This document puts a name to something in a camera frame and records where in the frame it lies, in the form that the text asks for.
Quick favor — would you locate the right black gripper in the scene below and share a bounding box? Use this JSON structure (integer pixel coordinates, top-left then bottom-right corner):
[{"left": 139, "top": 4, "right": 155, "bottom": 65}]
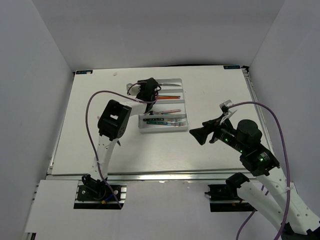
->
[{"left": 188, "top": 114, "right": 246, "bottom": 154}]

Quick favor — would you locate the teal handled fork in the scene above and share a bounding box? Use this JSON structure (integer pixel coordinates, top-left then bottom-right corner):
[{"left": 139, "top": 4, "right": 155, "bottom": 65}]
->
[
  {"left": 142, "top": 117, "right": 183, "bottom": 122},
  {"left": 146, "top": 121, "right": 187, "bottom": 127}
]

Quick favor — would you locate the pink handled spoon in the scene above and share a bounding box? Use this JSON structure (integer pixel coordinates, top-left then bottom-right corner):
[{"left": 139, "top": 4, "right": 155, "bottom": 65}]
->
[{"left": 152, "top": 109, "right": 182, "bottom": 115}]

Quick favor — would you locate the dark handled table knife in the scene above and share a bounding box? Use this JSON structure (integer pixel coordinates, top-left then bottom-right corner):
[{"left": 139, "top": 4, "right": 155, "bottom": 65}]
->
[{"left": 158, "top": 83, "right": 182, "bottom": 88}]

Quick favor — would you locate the teal handled spoon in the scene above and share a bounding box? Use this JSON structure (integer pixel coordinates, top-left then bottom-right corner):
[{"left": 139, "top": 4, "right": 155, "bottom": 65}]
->
[{"left": 149, "top": 112, "right": 186, "bottom": 118}]

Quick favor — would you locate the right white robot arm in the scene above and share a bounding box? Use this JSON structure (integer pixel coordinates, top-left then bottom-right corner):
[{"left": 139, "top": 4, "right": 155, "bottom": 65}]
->
[{"left": 189, "top": 118, "right": 320, "bottom": 240}]

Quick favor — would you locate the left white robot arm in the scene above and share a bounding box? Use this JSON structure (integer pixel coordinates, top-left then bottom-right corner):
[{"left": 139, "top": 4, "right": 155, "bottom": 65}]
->
[{"left": 85, "top": 78, "right": 161, "bottom": 181}]

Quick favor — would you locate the white four-compartment cutlery tray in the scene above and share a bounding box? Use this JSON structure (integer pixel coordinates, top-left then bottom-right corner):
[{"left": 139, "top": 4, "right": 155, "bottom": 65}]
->
[{"left": 138, "top": 78, "right": 189, "bottom": 133}]

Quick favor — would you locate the right blue corner label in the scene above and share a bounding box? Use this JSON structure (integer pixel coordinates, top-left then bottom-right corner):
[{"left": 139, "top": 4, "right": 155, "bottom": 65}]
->
[{"left": 223, "top": 65, "right": 241, "bottom": 70}]

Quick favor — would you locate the blue corner label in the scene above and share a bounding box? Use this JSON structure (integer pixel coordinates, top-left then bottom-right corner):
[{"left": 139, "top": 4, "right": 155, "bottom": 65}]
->
[
  {"left": 75, "top": 70, "right": 93, "bottom": 75},
  {"left": 223, "top": 65, "right": 241, "bottom": 70}
]

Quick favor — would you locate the left blue corner label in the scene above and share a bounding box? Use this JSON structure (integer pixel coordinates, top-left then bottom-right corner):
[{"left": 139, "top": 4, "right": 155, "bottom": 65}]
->
[{"left": 75, "top": 70, "right": 93, "bottom": 75}]

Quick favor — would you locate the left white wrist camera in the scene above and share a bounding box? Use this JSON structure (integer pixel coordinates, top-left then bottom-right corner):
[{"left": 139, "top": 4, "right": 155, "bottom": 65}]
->
[{"left": 126, "top": 82, "right": 138, "bottom": 95}]

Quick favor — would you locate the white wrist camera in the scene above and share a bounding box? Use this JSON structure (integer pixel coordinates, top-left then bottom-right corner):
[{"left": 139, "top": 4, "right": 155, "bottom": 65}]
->
[
  {"left": 126, "top": 82, "right": 138, "bottom": 95},
  {"left": 219, "top": 99, "right": 237, "bottom": 125}
]

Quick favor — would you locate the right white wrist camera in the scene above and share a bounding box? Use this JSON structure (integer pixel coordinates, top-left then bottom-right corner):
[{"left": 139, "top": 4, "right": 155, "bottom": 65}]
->
[{"left": 219, "top": 99, "right": 237, "bottom": 125}]

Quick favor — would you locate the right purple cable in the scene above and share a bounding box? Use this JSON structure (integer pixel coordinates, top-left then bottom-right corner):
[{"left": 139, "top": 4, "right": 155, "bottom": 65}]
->
[{"left": 223, "top": 101, "right": 291, "bottom": 240}]

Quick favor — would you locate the purple cable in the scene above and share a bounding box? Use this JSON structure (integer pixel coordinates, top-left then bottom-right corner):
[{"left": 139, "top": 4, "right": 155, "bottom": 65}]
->
[
  {"left": 223, "top": 101, "right": 291, "bottom": 240},
  {"left": 86, "top": 83, "right": 161, "bottom": 210}
]

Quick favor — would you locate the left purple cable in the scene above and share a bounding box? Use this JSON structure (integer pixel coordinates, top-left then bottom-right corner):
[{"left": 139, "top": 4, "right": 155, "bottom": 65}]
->
[{"left": 86, "top": 83, "right": 161, "bottom": 210}]

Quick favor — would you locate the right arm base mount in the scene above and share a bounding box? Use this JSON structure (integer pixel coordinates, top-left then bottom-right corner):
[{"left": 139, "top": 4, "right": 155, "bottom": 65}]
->
[{"left": 204, "top": 172, "right": 255, "bottom": 213}]

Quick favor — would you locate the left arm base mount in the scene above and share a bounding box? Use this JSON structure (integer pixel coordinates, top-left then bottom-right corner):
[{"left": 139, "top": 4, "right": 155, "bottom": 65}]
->
[{"left": 73, "top": 174, "right": 126, "bottom": 210}]

